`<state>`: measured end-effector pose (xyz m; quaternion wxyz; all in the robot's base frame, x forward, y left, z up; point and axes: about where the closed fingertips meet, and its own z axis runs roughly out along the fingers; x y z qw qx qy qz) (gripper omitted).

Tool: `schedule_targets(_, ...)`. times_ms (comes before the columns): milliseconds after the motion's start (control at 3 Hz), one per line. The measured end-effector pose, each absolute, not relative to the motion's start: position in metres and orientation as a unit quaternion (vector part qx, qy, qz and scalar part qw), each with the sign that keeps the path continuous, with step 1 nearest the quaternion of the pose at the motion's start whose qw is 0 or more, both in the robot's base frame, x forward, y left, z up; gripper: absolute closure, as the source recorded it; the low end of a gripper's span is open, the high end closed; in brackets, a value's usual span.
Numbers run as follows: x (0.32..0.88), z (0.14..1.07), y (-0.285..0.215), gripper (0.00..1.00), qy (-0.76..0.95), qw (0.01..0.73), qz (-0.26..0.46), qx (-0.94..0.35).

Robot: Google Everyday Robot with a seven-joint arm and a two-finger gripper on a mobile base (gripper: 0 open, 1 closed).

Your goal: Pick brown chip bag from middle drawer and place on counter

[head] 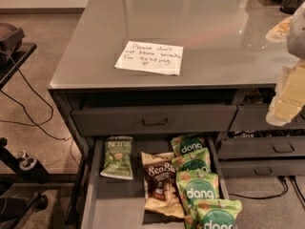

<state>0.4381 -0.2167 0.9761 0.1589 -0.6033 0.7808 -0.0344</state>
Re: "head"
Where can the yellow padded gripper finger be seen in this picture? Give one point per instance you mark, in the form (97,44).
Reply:
(289,97)

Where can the brown SeaSalt chip bag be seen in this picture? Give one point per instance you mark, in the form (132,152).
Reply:
(161,195)

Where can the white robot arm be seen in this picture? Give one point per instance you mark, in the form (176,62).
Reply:
(291,30)

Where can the grey top right drawer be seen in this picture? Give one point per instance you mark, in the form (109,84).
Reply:
(253,118)

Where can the grey bottom right drawer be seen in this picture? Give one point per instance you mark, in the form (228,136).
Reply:
(269,167)

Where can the green Dang bag rear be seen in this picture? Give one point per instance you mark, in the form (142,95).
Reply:
(185,144)

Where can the green Dang bag front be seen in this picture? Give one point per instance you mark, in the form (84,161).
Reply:
(212,214)

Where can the green Kettle chip bag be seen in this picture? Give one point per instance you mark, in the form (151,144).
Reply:
(118,158)

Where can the grey top left drawer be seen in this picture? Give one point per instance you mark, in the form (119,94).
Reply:
(145,120)

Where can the grey open middle drawer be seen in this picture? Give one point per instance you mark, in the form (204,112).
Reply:
(113,203)

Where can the grey metal cabinet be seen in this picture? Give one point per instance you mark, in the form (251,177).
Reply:
(225,54)

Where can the white handwritten paper note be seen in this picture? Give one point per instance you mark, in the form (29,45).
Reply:
(151,58)

